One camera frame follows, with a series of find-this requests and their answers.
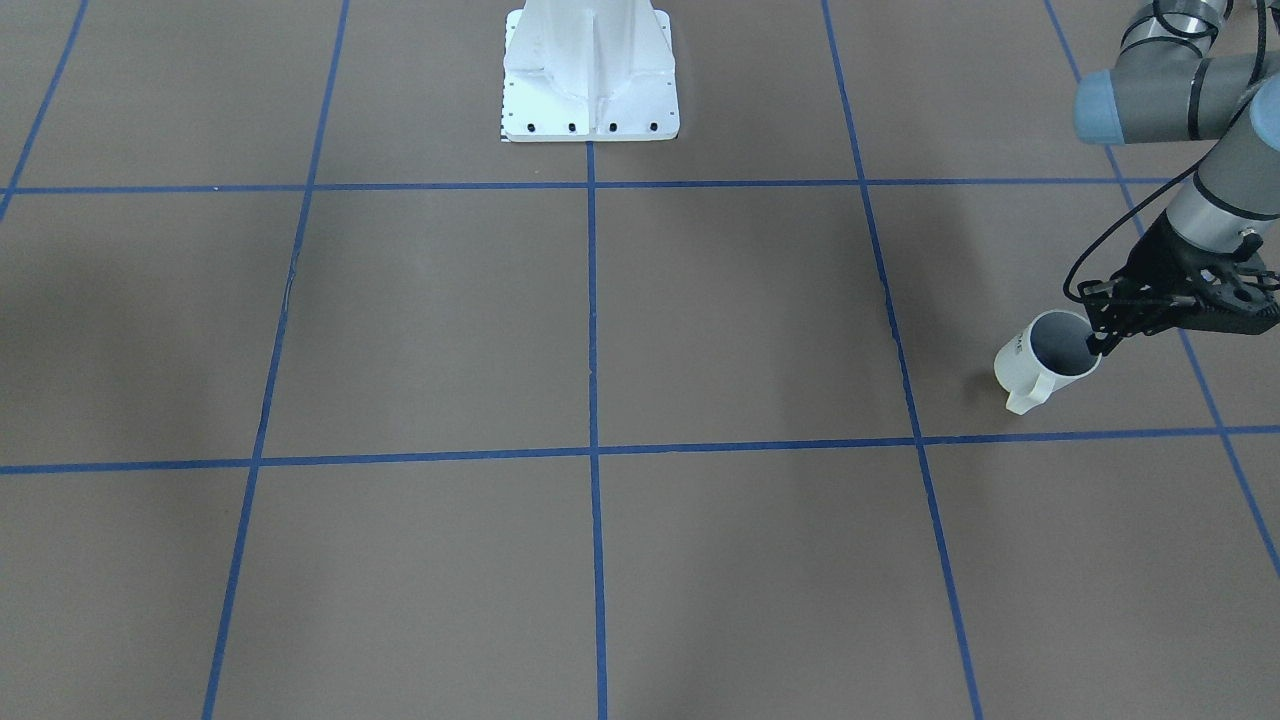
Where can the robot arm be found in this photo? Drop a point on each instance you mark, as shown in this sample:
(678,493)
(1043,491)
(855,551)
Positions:
(1166,86)

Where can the white ceramic mug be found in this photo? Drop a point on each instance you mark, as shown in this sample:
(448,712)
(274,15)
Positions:
(1046,355)

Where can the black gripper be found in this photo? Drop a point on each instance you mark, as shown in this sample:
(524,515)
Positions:
(1157,268)

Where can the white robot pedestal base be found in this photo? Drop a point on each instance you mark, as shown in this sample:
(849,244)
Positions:
(589,71)

